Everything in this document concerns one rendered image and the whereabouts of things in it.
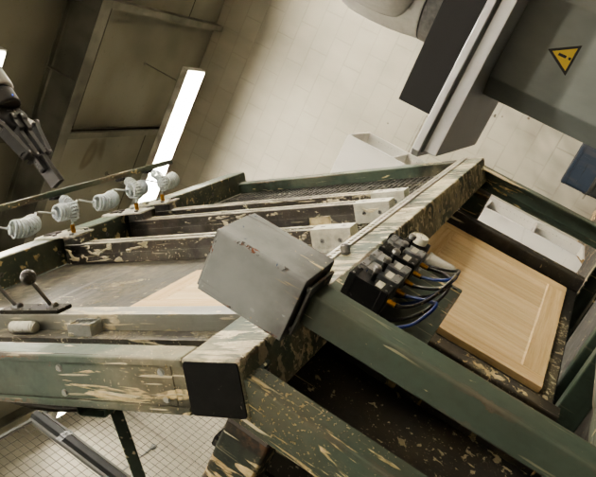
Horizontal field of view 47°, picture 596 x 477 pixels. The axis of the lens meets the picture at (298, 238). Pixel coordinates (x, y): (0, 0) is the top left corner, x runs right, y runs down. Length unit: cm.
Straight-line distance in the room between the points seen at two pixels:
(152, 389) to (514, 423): 62
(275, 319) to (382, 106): 605
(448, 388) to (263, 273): 33
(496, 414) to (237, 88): 678
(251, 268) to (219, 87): 671
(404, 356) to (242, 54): 672
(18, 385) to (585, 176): 487
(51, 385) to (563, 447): 94
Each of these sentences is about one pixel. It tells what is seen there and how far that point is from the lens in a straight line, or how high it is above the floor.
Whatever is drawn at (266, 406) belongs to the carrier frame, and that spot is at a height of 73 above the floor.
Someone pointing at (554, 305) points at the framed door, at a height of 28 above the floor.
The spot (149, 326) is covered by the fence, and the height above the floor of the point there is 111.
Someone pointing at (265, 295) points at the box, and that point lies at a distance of 109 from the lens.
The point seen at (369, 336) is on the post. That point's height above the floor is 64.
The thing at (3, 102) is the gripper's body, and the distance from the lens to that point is 160.
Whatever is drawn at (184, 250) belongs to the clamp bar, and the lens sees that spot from 223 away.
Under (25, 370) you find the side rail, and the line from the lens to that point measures 151.
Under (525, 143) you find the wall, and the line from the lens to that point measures 684.
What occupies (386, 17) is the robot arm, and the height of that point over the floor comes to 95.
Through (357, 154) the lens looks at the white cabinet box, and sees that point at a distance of 569.
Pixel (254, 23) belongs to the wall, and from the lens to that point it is 762.
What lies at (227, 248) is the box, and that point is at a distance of 110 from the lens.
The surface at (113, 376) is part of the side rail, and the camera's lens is 135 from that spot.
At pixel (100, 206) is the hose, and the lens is 261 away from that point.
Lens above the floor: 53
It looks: 15 degrees up
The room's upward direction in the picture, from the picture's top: 59 degrees counter-clockwise
